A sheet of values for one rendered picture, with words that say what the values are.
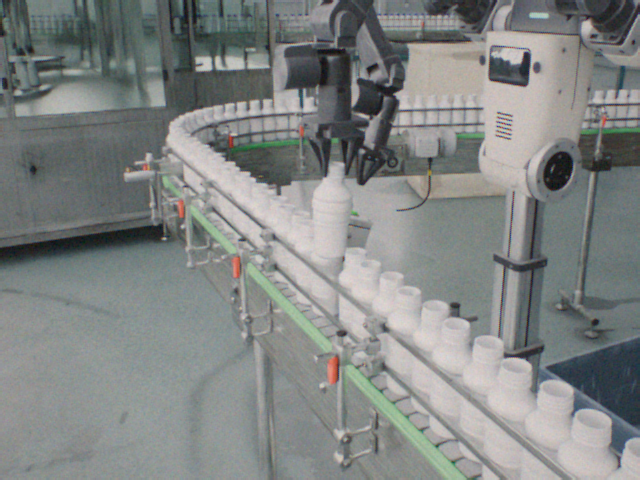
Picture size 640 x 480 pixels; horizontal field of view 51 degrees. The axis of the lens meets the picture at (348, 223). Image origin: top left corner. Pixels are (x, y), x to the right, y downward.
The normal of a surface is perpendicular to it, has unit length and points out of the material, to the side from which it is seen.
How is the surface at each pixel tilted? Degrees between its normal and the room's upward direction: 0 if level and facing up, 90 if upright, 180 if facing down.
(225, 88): 90
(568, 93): 90
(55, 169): 90
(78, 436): 0
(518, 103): 90
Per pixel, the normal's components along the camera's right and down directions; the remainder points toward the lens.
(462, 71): 0.16, 0.33
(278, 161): 0.44, 0.29
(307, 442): 0.00, -0.95
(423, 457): -0.89, 0.15
